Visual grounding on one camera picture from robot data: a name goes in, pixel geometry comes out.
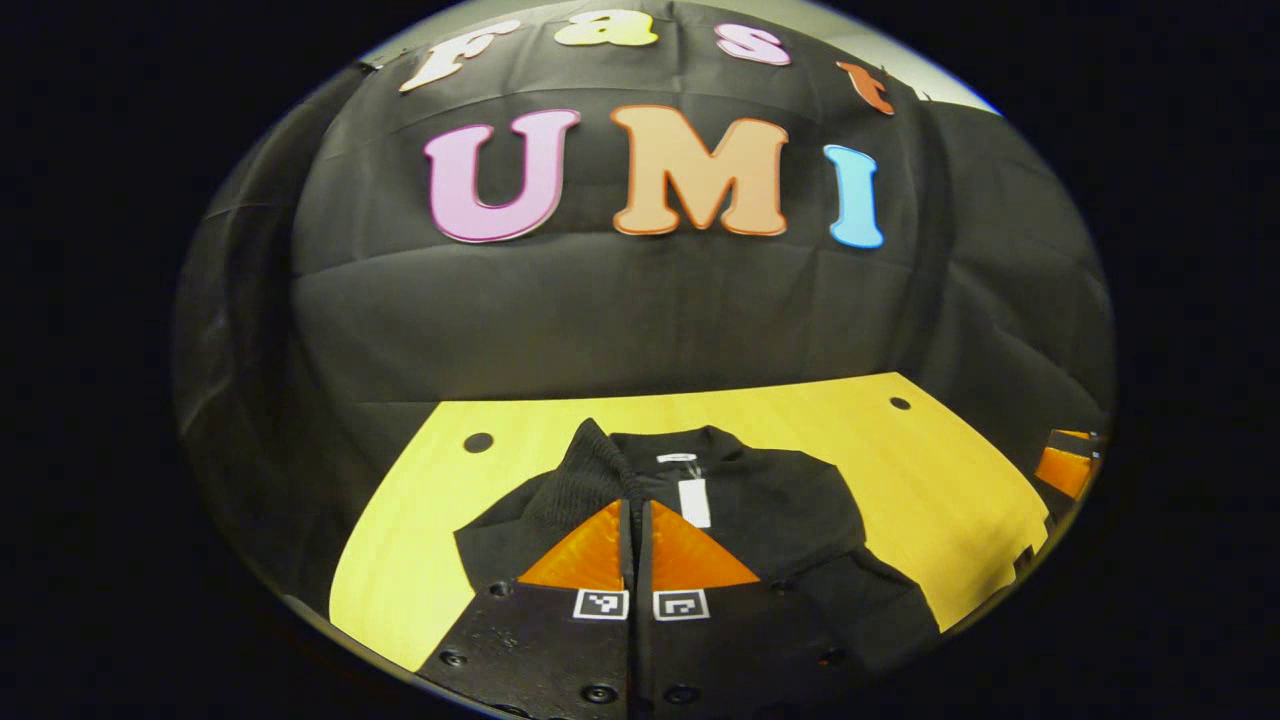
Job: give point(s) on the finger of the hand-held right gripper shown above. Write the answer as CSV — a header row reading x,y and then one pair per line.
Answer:
x,y
1065,470

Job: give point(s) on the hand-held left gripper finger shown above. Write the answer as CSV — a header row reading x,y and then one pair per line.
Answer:
x,y
630,560
645,560

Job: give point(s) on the black buttoned garment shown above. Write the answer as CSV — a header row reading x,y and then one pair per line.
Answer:
x,y
780,510

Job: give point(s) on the black backdrop cloth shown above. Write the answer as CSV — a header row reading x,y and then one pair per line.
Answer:
x,y
620,310

